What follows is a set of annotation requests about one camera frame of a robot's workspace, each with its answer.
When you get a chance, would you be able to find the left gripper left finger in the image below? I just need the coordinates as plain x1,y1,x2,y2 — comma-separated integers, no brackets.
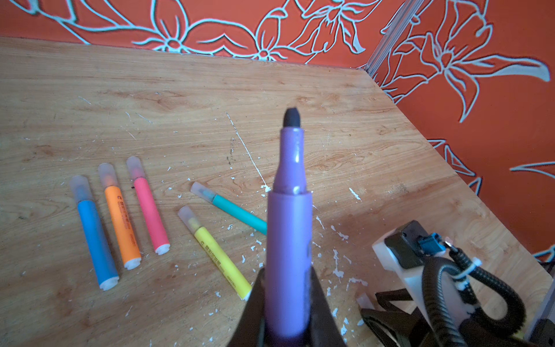
228,268,265,347

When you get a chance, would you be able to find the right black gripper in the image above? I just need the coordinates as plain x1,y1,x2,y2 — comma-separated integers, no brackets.
361,289,554,346

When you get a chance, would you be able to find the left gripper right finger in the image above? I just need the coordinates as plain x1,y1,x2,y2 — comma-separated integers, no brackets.
309,267,345,347

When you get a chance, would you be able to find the translucent pen cap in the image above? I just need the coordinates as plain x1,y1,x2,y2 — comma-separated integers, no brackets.
356,293,374,309

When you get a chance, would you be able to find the yellow highlighter pen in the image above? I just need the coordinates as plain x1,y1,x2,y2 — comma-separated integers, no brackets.
178,206,252,301

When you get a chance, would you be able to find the purple highlighter pen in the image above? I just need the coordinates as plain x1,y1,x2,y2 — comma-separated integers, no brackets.
264,108,312,346

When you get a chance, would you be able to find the green highlighter pen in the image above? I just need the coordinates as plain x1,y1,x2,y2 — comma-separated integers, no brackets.
190,182,267,235

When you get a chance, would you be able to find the pink highlighter pen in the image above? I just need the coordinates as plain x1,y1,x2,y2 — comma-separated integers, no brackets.
126,156,171,255

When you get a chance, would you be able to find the blue highlighter pen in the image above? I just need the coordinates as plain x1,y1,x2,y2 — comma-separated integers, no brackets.
70,175,119,291

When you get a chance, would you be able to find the orange highlighter pen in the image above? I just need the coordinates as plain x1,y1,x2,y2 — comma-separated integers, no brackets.
98,163,142,270

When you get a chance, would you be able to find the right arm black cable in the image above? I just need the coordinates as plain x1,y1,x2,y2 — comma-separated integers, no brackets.
421,246,528,347

